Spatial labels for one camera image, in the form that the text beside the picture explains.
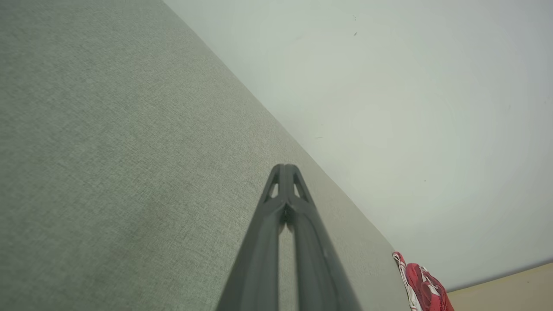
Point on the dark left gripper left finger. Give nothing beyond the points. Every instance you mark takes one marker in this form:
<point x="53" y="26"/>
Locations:
<point x="259" y="259"/>

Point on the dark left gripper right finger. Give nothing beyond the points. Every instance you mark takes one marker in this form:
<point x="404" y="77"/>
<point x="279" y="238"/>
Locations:
<point x="315" y="259"/>

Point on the red basketball jersey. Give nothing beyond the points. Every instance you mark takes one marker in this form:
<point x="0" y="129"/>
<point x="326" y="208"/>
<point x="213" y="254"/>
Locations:
<point x="421" y="285"/>

